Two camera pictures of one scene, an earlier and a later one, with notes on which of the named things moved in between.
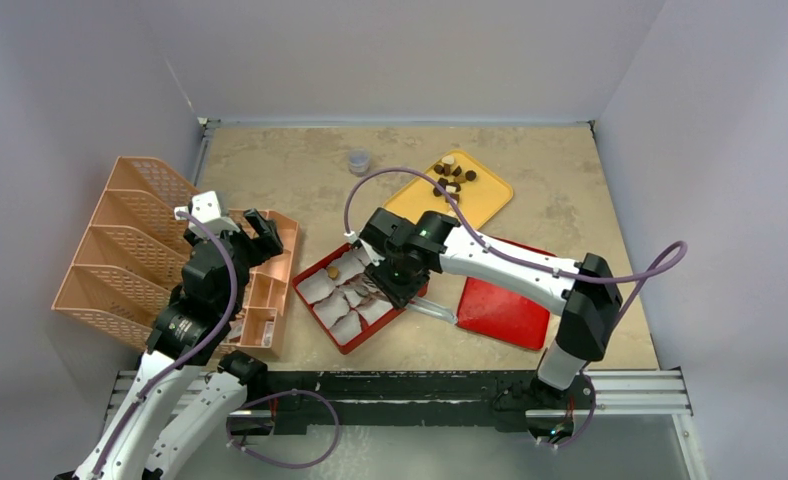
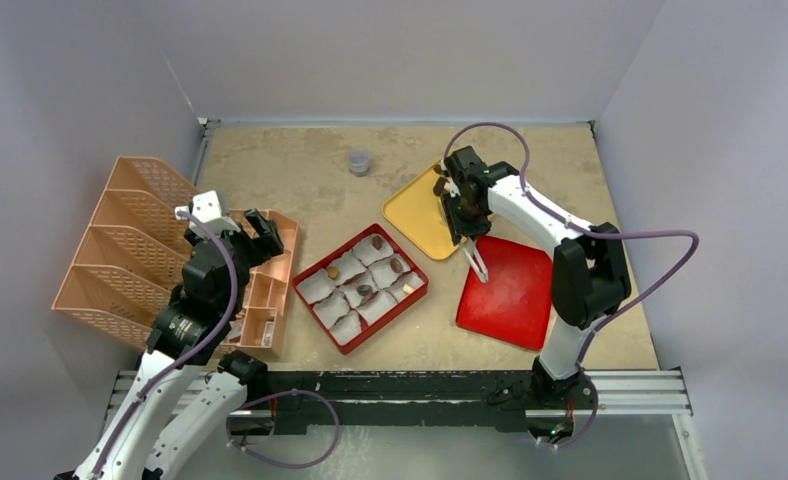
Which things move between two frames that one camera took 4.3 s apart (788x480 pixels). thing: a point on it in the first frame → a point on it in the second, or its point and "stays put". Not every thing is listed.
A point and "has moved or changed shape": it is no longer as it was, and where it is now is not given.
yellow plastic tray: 418,197 stays put
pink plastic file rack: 132,260 stays put
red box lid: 493,312 stays put
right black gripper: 392,292 → 467,231
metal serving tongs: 431,309 has moved or changed shape
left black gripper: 264,229 stays put
